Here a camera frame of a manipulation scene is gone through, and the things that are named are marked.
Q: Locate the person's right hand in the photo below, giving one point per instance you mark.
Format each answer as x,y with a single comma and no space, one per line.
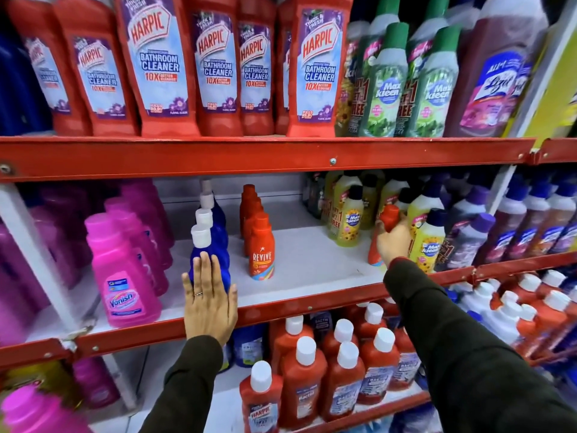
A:
395,244

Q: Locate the person's left hand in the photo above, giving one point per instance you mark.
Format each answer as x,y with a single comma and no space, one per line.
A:
209,313

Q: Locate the person's left little finger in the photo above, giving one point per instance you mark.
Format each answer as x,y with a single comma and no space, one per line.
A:
186,290

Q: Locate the person's left middle finger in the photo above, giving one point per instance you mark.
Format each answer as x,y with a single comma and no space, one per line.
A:
208,275

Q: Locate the person's left thumb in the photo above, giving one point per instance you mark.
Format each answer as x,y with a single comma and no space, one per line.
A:
232,302

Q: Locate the person's right fingers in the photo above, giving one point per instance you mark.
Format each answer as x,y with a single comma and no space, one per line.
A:
396,226

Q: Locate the small red bottle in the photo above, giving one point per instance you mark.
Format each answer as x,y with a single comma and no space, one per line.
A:
388,215

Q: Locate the blue bottle white cap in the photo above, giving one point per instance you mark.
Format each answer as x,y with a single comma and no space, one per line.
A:
208,187
214,207
212,223
203,250

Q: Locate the person's right forearm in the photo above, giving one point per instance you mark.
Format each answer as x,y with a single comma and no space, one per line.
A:
473,356

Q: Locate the person's left forearm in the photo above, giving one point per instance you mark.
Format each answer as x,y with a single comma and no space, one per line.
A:
189,387

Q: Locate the blue bottle with pale label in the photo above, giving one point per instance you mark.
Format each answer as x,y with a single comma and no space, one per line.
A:
248,346

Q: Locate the group of yellow dark-cap bottles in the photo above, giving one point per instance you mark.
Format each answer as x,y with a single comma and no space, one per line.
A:
349,220

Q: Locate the orange bottle with orange cap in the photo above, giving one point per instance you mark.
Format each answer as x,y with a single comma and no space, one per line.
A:
248,189
251,220
262,254
248,203

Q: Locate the row of pink bottles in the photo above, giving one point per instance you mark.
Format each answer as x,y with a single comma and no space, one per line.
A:
121,275

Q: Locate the white shelf board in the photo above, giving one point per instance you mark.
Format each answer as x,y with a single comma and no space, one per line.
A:
311,266

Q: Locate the dark bottle with white label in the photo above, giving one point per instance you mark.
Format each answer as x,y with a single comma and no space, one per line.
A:
321,324

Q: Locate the group of red white-cap bottles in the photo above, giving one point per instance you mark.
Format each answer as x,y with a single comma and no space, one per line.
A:
311,378

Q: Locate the row of purple cap bottles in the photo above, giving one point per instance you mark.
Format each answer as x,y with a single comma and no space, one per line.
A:
509,225

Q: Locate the pink bottle pink cap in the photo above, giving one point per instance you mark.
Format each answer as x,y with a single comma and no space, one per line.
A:
38,412
95,382

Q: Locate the green cap cleaner bottle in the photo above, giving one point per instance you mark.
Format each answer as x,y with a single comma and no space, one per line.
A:
386,90
372,45
436,92
421,45

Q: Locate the yellow flower label bottle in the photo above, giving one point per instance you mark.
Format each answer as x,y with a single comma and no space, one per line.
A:
349,90

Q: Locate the group of orange white-cap bottles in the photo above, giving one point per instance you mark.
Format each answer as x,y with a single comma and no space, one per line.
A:
541,311

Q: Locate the large purple cleaner bottle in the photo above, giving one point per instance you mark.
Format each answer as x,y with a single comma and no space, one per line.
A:
491,81

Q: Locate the yellow shelf sign panel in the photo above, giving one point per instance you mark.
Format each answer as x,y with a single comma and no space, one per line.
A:
556,94

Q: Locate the row of red cleaner bottles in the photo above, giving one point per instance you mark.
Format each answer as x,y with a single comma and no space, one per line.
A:
180,63

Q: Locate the dark blue bottles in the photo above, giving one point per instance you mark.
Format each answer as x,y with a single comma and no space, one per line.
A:
18,81

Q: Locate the white shelf upright post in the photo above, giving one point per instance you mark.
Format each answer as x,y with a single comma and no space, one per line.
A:
40,257
538,76

